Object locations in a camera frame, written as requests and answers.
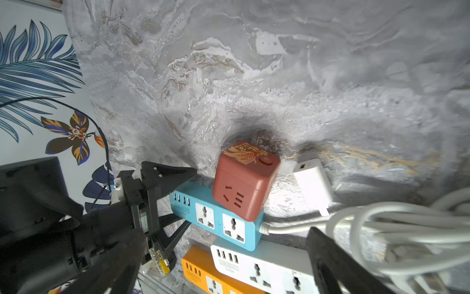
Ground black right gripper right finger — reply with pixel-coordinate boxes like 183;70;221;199
306;227;393;294

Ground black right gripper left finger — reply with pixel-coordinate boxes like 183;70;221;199
63;229;146;294

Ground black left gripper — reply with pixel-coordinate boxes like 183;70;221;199
113;161;197;272

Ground teal power strip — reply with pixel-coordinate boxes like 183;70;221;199
169;182;264;251

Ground white power strip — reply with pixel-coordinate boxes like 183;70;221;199
211;238;319;294

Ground brown cube adapter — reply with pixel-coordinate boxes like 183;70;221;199
212;141;281;222

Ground small white usb charger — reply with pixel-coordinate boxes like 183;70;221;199
293;158;333;216

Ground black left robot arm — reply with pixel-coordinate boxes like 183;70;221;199
1;157;197;294

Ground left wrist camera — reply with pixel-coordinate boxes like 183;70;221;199
1;157;83;242

